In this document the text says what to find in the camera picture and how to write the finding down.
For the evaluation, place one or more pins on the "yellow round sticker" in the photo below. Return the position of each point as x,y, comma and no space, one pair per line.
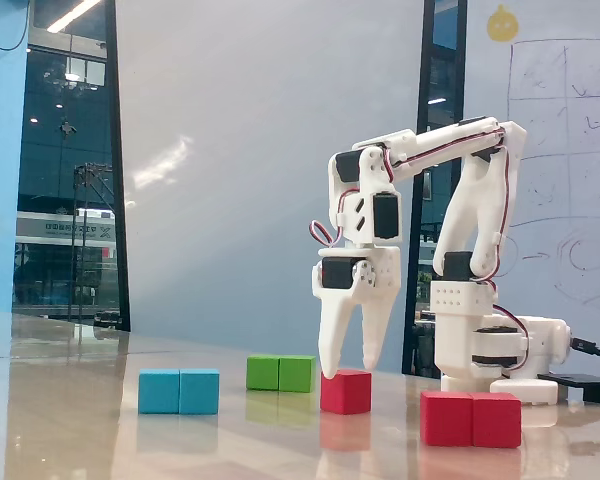
503,27

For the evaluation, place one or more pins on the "green rectangular wooden block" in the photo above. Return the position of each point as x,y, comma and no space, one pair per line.
280,374

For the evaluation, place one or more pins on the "blue rectangular wooden block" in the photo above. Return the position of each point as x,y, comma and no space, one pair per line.
180,392

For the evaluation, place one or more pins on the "red rectangular wooden block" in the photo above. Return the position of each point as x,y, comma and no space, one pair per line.
470,420

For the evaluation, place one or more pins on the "small red wooden cube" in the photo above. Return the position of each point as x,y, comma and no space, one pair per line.
347,395

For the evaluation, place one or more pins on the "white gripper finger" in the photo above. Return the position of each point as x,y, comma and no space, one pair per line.
332,325
377,325

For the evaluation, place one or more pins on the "black flat power box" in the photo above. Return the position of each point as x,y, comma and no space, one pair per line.
595,387

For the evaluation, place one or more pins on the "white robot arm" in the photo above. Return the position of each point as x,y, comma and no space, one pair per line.
475,200

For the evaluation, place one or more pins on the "black slanted window frame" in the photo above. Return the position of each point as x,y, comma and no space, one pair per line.
118,200

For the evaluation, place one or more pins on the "black narrow window frame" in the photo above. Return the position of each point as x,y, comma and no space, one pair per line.
423,100

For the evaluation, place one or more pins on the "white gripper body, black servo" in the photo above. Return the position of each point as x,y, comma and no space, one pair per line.
384,272

